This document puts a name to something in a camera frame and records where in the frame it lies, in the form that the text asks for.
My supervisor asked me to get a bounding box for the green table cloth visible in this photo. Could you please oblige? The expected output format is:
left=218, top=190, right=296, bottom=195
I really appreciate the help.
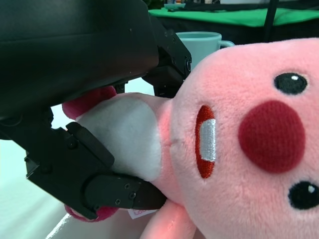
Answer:
left=148, top=7, right=319, bottom=28

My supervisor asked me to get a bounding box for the small teal bowl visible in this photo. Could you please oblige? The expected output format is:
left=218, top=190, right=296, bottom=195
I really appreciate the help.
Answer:
left=163, top=2, right=186, bottom=12

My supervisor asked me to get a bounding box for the teal plastic mug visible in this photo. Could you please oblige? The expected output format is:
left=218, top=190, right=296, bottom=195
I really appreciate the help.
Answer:
left=175, top=31, right=236, bottom=73

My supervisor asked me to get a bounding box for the pink plush doll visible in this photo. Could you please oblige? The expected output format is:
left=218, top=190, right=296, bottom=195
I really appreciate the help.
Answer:
left=62, top=37, right=319, bottom=239

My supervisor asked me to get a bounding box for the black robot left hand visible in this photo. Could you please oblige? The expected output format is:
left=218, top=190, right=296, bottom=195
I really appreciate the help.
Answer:
left=0, top=0, right=193, bottom=220

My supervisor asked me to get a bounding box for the black stand pole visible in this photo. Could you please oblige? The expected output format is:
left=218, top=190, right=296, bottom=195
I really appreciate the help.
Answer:
left=263, top=0, right=278, bottom=43

